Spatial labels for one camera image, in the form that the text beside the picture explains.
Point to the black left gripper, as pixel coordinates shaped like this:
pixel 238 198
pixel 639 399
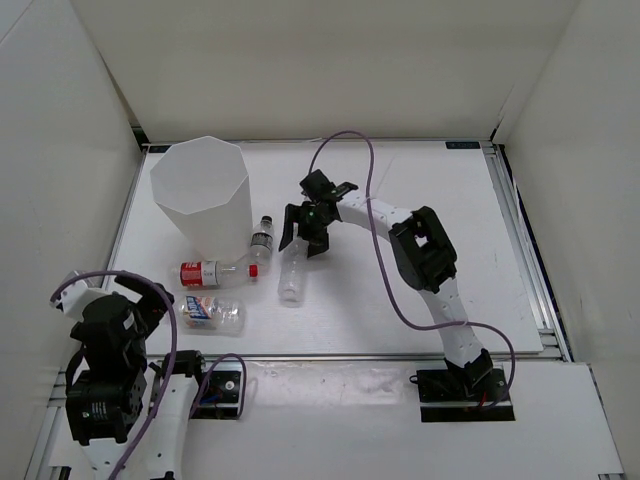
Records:
pixel 155 302

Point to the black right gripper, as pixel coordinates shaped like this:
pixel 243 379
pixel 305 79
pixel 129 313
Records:
pixel 318 243

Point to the black label plastic bottle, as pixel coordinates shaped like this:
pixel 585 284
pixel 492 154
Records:
pixel 261 243

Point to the blue orange label plastic bottle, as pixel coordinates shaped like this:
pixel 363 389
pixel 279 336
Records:
pixel 220 315

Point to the clear white cap plastic bottle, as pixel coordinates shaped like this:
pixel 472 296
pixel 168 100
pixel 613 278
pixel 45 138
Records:
pixel 293 272

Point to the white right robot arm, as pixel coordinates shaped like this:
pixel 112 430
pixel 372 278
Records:
pixel 424 255

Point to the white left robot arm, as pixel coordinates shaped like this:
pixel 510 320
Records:
pixel 128 414

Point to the white octagonal plastic bin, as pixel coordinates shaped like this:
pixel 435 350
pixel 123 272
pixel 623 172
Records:
pixel 203 187

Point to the red label plastic bottle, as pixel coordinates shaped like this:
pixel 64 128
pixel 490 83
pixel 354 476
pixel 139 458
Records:
pixel 216 274

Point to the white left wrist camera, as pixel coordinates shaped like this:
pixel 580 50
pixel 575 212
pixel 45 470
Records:
pixel 76 297

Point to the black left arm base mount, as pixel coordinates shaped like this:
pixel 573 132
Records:
pixel 221 395

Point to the aluminium table edge rail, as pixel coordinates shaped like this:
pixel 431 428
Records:
pixel 539 292

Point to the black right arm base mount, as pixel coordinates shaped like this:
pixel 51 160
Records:
pixel 442 399

